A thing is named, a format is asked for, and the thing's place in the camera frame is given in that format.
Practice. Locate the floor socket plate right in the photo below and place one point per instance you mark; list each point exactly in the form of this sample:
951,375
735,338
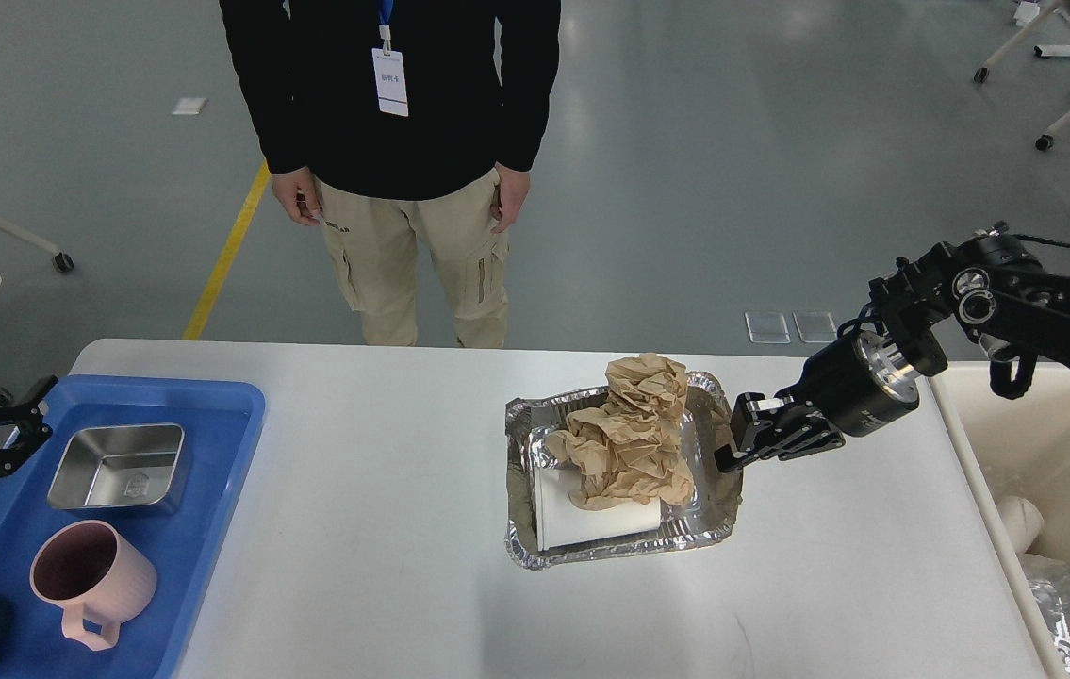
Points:
815,327

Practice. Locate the aluminium foil tray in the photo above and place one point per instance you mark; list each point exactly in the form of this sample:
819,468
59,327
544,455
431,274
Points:
704,521

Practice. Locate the floor socket plate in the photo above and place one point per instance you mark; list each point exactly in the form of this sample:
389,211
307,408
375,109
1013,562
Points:
815,327
767,328

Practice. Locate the floor socket plate left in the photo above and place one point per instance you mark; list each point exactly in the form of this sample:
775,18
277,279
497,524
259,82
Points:
767,328

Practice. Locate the brown paper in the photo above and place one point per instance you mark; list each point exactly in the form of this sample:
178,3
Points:
629,449

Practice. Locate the pink ribbed mug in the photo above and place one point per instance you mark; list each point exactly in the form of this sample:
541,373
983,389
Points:
97,578

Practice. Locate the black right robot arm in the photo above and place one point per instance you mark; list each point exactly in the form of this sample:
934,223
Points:
991,285

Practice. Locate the person in black sweater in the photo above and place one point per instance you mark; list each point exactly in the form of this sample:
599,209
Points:
398,125

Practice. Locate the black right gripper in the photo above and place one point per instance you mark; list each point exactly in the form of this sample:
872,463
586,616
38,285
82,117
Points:
855,386

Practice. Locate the square stainless steel tray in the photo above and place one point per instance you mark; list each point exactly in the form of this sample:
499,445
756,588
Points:
137,468

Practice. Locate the white floor label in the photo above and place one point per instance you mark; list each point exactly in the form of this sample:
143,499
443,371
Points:
189,106

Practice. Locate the beige plastic bin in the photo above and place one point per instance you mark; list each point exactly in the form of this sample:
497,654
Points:
1015,447

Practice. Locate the white paper cup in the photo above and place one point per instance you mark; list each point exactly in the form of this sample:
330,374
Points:
560,522

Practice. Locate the white cup in bin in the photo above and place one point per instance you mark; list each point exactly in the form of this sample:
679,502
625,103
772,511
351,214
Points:
1022,520

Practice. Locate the blue plastic tray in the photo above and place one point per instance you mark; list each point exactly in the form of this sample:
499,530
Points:
221,423

